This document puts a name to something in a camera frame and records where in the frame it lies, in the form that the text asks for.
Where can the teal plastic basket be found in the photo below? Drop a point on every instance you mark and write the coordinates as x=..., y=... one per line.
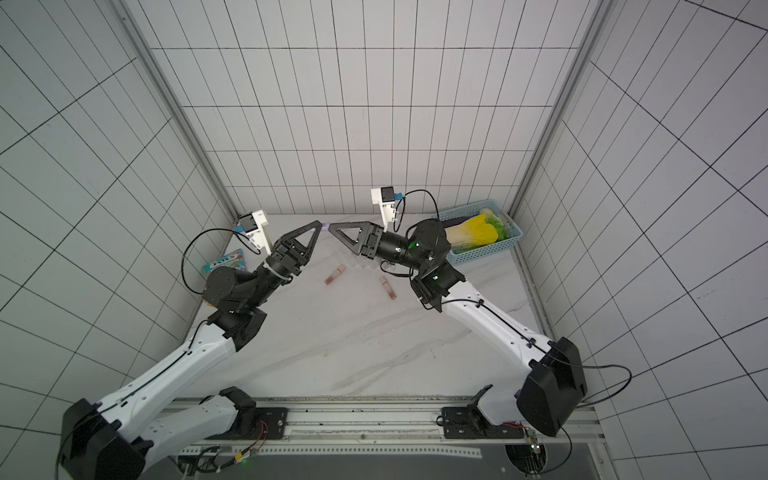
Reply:
x=469, y=210

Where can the green candy packet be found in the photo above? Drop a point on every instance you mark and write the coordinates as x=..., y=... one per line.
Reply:
x=233, y=259

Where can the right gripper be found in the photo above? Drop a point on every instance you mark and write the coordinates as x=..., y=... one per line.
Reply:
x=369, y=240

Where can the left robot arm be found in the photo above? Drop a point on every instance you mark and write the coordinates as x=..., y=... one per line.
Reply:
x=124, y=433

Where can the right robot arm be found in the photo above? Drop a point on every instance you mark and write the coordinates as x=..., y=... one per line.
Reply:
x=549, y=382

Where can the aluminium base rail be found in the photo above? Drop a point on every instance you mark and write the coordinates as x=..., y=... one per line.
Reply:
x=387, y=425

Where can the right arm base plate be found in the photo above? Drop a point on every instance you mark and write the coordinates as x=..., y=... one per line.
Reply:
x=467, y=423

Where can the clear acrylic lipstick organizer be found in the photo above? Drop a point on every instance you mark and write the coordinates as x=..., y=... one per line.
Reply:
x=366, y=260

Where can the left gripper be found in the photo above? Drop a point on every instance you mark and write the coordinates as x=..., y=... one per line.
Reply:
x=298, y=254

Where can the peach lip gloss tube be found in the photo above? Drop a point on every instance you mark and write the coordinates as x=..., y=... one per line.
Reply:
x=335, y=274

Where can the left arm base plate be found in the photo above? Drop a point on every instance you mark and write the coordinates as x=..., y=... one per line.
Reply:
x=264, y=423

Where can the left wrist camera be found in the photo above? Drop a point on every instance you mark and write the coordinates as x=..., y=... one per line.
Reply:
x=253, y=227

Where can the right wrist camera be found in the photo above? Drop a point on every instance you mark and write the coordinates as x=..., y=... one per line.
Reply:
x=386, y=199

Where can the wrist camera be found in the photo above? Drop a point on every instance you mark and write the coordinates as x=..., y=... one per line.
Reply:
x=253, y=227
x=386, y=199

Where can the dark purple toy eggplant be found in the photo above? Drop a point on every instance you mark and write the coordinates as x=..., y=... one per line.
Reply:
x=460, y=224

